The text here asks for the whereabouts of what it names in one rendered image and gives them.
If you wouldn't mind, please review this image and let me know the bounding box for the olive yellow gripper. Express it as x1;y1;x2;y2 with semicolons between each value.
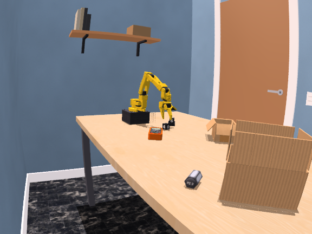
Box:
159;101;177;120

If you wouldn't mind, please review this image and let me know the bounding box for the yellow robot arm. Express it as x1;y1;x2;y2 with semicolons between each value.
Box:
129;72;171;112

